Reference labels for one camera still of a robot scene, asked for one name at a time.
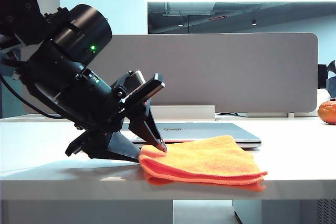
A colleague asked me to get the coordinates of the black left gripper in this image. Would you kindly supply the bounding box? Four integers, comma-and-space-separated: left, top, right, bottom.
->
65, 72, 167, 163

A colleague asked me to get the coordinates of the orange microfibre rag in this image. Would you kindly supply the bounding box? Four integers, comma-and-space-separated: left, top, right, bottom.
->
138, 135, 268, 186

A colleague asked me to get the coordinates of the silver Dell laptop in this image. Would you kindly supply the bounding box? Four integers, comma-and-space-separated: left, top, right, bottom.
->
120, 122, 263, 150

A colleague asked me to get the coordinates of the grey fabric desk divider panel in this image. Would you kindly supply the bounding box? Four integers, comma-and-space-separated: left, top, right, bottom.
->
22, 32, 319, 114

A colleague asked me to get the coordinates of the orange round fruit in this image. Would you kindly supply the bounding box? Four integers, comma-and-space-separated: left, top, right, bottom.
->
317, 99, 336, 124

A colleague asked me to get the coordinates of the black computer monitor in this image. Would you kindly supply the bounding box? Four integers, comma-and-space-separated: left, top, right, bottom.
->
318, 64, 329, 89

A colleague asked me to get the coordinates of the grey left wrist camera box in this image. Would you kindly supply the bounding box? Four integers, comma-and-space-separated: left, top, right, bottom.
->
122, 70, 146, 91

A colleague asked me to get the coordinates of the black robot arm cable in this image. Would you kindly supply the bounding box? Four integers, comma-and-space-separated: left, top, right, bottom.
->
0, 73, 65, 120

